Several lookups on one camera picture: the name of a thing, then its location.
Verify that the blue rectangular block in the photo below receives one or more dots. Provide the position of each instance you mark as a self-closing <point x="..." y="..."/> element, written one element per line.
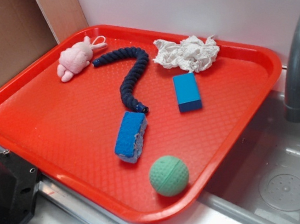
<point x="187" y="92"/>

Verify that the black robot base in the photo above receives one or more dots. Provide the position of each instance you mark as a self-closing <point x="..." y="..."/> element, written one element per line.
<point x="18" y="188"/>

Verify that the red plastic tray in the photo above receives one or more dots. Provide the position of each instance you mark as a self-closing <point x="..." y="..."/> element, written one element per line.
<point x="69" y="130"/>

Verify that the blue sponge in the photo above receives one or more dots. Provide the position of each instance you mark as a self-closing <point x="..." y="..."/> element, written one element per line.
<point x="130" y="137"/>

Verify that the green dimpled ball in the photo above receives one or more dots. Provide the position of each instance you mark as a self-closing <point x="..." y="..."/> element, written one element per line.
<point x="169" y="176"/>

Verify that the crumpled white paper towel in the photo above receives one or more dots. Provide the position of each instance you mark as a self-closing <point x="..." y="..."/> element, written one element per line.
<point x="191" y="54"/>

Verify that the pink plush bunny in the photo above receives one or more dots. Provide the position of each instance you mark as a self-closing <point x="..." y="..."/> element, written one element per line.
<point x="76" y="58"/>

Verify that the grey sink basin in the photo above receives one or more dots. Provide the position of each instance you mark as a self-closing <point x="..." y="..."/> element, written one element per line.
<point x="268" y="144"/>

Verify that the sink drain cover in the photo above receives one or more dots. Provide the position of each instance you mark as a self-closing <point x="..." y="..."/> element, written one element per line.
<point x="281" y="190"/>

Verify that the brown cardboard panel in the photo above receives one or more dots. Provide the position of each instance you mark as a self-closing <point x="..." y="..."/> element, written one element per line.
<point x="30" y="28"/>

